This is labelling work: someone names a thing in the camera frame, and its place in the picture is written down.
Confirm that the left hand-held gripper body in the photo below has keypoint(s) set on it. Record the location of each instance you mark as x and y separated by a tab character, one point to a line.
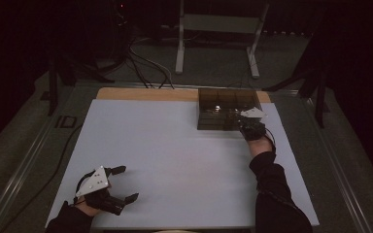
94	183

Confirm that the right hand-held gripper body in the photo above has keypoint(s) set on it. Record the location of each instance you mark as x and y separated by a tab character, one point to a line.
254	127

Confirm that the tinted clear drawer box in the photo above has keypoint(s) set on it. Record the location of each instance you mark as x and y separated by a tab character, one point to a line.
220	97

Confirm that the person's right hand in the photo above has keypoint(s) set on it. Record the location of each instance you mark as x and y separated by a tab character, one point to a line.
260	147

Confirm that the person's left hand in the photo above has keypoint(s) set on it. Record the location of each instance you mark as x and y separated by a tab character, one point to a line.
91	210

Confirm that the white table sheet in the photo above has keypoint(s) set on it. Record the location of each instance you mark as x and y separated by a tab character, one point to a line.
158	145

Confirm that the black stand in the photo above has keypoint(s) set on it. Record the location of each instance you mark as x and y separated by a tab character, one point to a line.
52	97
320	103

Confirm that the light wooden board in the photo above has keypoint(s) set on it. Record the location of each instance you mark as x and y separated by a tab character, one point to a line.
142	94

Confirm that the white power strip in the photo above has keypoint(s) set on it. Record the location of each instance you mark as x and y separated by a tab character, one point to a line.
281	32

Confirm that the white metal stand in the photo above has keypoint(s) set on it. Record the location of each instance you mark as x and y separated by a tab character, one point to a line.
220	24

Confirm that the black equipment rack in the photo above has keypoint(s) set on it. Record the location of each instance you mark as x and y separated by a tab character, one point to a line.
119	19

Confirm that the aluminium frame rail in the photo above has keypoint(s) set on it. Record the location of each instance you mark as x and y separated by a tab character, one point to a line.
19	181
126	84
336	168

